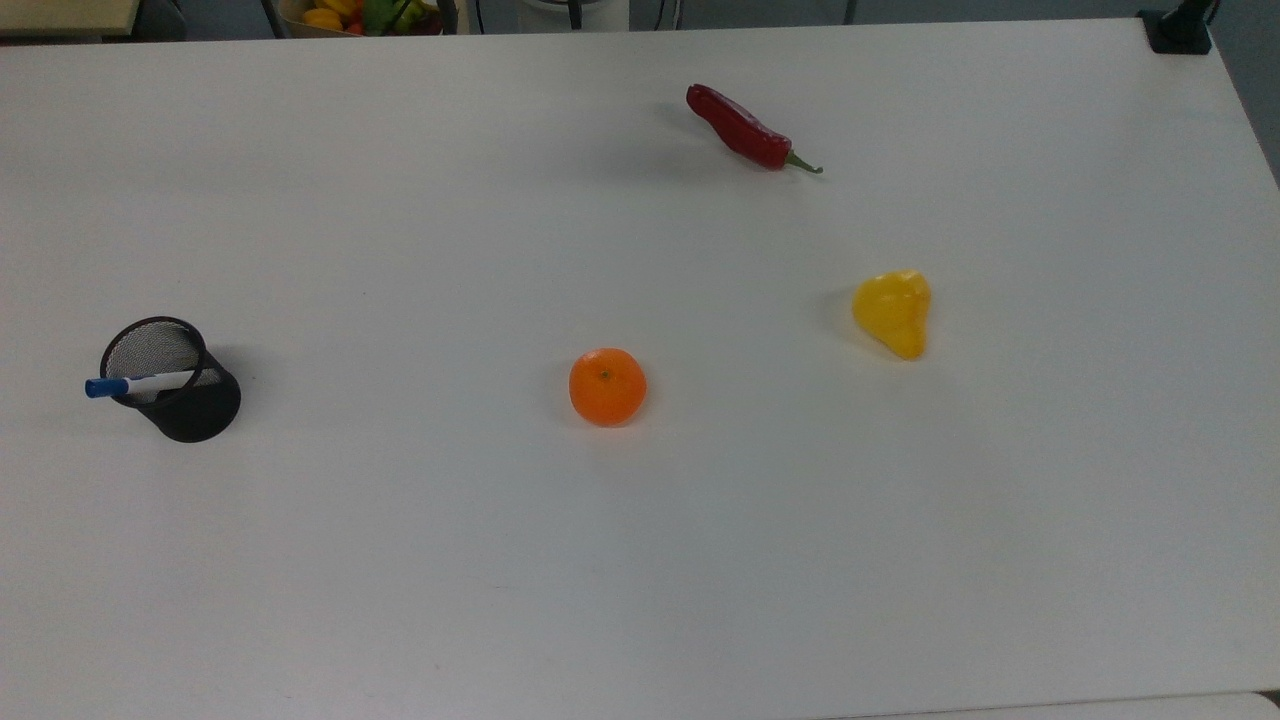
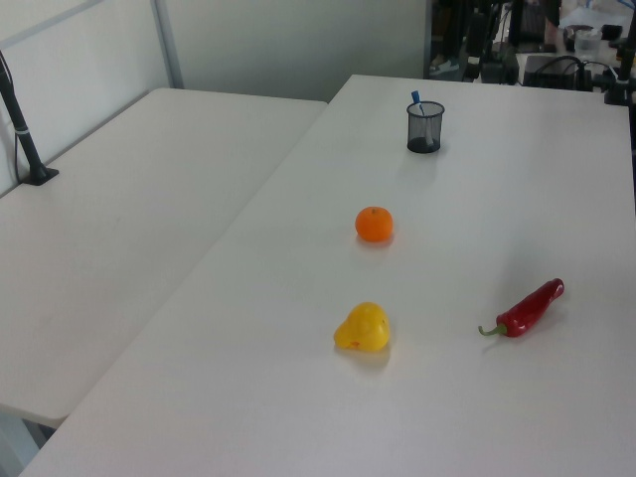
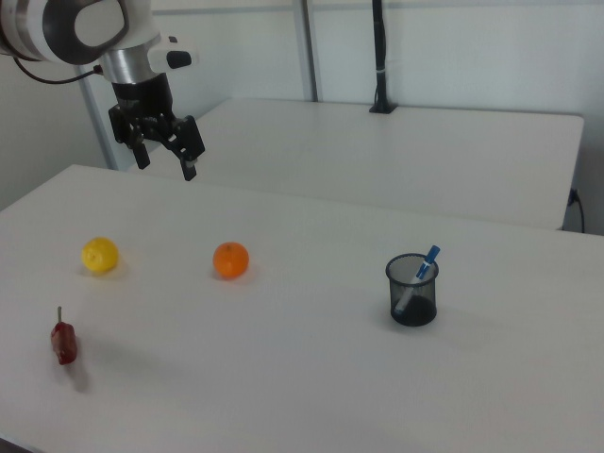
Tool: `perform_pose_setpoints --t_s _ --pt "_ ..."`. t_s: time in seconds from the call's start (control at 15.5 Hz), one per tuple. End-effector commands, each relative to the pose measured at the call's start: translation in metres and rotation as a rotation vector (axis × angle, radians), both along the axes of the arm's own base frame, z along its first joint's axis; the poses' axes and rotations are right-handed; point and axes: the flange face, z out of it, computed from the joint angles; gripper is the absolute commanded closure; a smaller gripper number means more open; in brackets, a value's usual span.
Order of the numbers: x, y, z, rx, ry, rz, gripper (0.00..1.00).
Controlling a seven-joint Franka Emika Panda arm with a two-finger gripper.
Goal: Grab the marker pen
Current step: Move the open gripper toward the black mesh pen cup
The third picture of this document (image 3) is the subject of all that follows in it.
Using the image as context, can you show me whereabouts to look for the black hanging wall cable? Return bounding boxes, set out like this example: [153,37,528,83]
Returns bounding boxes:
[567,187,587,234]

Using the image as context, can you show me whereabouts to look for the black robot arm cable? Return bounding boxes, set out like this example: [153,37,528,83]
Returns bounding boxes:
[12,56,104,86]

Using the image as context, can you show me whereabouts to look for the black mesh pen cup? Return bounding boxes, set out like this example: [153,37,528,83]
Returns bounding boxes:
[384,253,441,327]

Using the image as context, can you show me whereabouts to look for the orange mandarin fruit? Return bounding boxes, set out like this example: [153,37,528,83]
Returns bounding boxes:
[212,242,250,280]

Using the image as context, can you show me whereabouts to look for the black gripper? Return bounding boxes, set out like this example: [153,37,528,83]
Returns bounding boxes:
[108,73,207,182]

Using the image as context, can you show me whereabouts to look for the aluminium corner partition post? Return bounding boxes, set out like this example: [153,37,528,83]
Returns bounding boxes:
[77,78,120,172]

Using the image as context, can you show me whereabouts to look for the blue and white marker pen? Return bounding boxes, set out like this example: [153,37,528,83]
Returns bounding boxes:
[394,243,442,316]

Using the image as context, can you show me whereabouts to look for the black camera stand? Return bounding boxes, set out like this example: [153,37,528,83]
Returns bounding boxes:
[368,0,397,115]

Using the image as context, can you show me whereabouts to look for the yellow toy pear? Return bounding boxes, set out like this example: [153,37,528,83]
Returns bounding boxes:
[80,236,120,274]

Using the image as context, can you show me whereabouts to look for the red chili pepper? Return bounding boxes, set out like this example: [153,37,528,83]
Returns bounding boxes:
[50,306,78,366]

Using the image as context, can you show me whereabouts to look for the white side table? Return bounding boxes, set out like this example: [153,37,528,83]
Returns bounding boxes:
[125,97,586,232]

